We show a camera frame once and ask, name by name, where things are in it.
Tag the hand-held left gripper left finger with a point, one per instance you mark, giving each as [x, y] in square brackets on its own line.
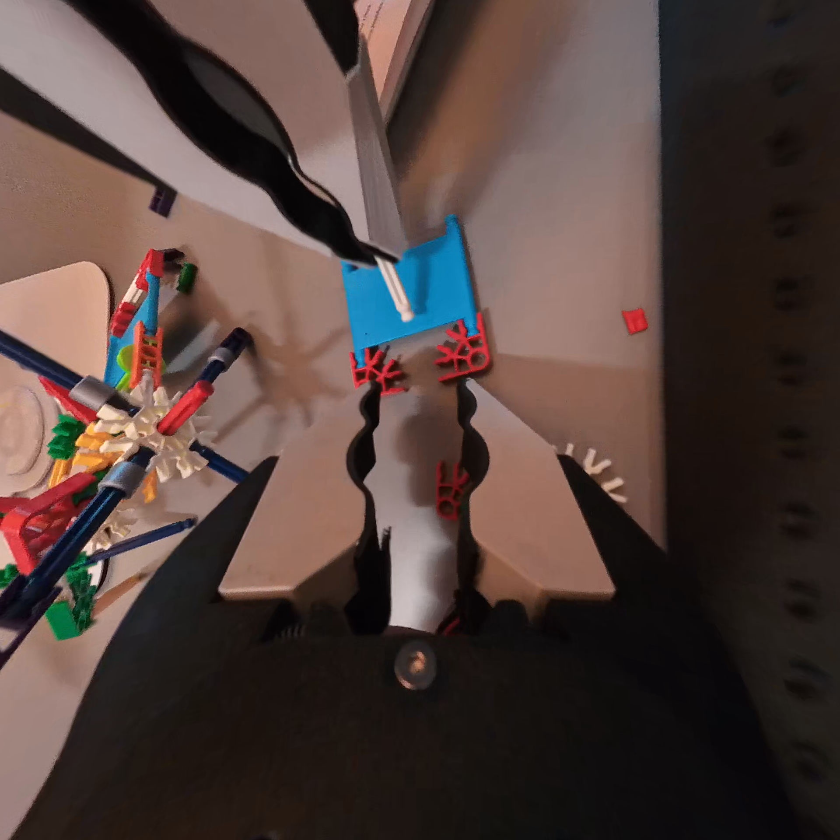
[308, 525]

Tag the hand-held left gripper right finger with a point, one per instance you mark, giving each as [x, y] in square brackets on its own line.
[525, 525]

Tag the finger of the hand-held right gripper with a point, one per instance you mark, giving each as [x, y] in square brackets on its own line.
[65, 65]
[295, 98]

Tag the white toy rod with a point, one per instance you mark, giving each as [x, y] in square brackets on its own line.
[400, 295]

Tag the blue toy panel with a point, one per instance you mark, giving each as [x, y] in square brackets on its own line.
[433, 289]

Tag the white snowflake toy connector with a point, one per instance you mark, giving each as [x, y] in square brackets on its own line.
[613, 489]

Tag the purple toy connector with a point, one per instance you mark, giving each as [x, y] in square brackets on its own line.
[163, 202]

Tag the colourful toy windmill model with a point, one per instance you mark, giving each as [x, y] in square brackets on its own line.
[164, 436]

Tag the white document stand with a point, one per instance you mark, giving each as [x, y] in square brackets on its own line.
[59, 315]

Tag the green short toy rod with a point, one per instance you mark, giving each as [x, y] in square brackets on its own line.
[187, 277]

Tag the small red toy piece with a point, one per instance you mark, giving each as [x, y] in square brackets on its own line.
[635, 321]

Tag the black perforated board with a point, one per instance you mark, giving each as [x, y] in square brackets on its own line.
[754, 328]

